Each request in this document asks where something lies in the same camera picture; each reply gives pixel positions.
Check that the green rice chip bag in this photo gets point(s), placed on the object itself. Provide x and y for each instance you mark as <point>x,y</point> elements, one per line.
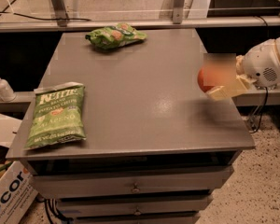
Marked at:
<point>116,36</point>

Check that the red apple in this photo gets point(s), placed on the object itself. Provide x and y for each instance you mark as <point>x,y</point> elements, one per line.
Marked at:
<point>202,83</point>

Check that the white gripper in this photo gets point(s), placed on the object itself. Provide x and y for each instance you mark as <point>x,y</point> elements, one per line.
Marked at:
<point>260,64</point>

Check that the grey drawer cabinet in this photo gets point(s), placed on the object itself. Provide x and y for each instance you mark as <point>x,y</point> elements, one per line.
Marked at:
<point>155,145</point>

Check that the white printed cardboard box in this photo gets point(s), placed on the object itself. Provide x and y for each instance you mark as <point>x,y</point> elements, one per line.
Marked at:
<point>16,194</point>

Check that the white pump sanitizer bottle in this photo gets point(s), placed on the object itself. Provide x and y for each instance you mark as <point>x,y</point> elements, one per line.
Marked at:
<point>6,92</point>

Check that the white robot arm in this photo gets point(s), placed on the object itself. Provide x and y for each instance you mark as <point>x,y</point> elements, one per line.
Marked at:
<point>259,67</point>

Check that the green Kettle jalapeno chip bag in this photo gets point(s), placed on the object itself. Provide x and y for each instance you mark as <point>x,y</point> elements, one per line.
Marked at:
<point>57,116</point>

